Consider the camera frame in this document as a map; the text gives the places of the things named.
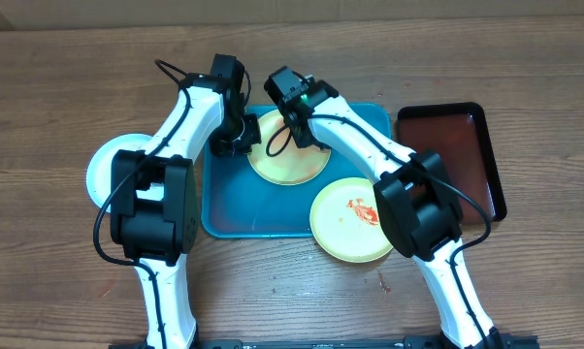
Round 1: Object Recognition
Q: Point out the green plate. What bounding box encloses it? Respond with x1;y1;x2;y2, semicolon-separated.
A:
309;177;393;263
247;110;331;185

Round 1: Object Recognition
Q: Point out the light blue plate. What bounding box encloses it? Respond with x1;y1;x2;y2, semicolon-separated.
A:
85;134;164;208

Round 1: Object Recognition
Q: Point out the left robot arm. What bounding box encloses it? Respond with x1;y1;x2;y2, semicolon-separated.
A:
100;54;261;348

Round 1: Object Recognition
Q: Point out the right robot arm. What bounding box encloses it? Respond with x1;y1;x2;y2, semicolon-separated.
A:
264;67;503;348

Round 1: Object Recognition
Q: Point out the black rectangular tray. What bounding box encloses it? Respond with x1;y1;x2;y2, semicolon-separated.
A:
396;102;507;222

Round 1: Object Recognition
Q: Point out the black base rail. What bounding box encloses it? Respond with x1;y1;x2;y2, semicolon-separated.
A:
109;334;540;349

